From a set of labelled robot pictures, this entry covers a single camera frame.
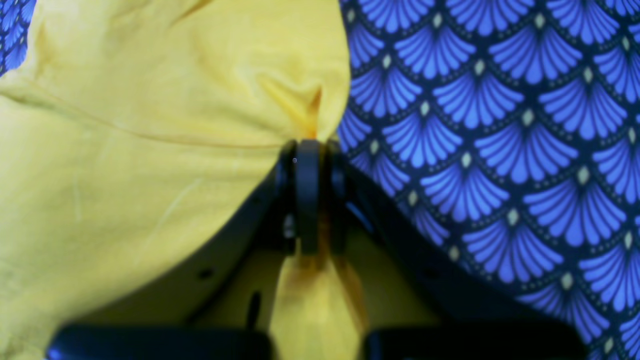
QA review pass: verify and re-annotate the blue fan-pattern tablecloth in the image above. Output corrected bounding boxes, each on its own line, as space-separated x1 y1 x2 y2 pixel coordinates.
0 0 640 360

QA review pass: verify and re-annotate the yellow T-shirt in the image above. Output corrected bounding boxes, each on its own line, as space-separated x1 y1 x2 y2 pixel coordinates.
0 0 350 360

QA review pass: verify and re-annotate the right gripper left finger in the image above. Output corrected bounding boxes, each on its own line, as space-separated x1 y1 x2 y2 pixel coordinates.
47 139 323 360

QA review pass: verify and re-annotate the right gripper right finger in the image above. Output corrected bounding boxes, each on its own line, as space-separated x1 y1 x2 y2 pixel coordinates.
325 141 587 360

